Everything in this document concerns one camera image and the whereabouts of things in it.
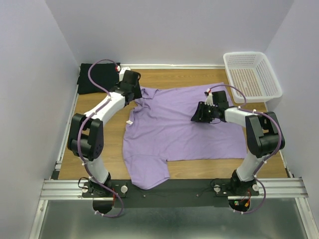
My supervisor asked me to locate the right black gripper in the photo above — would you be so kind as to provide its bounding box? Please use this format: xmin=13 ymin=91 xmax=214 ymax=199
xmin=190 ymin=102 xmax=217 ymax=124

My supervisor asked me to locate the purple t shirt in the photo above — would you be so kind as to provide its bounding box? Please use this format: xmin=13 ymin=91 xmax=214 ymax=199
xmin=123 ymin=85 xmax=247 ymax=190

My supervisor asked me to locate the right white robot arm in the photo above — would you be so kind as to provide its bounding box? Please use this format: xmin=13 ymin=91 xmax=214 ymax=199
xmin=191 ymin=90 xmax=285 ymax=196

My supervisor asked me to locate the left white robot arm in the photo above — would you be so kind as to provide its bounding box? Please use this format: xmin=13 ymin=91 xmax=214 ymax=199
xmin=67 ymin=68 xmax=142 ymax=197

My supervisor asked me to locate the folded black t shirt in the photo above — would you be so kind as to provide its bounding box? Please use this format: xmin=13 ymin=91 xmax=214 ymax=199
xmin=77 ymin=63 xmax=119 ymax=95

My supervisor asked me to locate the white plastic basket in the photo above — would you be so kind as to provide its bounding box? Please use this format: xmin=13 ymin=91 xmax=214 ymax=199
xmin=223 ymin=51 xmax=283 ymax=103

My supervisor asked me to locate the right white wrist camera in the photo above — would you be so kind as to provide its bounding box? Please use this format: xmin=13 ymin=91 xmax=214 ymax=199
xmin=204 ymin=89 xmax=214 ymax=106

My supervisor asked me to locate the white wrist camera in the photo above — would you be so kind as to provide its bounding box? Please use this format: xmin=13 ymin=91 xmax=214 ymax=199
xmin=204 ymin=89 xmax=214 ymax=106
xmin=115 ymin=65 xmax=130 ymax=82

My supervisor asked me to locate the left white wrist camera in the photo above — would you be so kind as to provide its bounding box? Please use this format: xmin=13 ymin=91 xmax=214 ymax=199
xmin=115 ymin=65 xmax=130 ymax=82

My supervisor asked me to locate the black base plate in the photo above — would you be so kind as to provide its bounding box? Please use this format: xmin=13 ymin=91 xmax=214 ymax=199
xmin=78 ymin=178 xmax=262 ymax=214

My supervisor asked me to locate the aluminium frame rail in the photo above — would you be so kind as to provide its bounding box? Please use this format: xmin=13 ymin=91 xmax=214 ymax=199
xmin=30 ymin=171 xmax=319 ymax=239

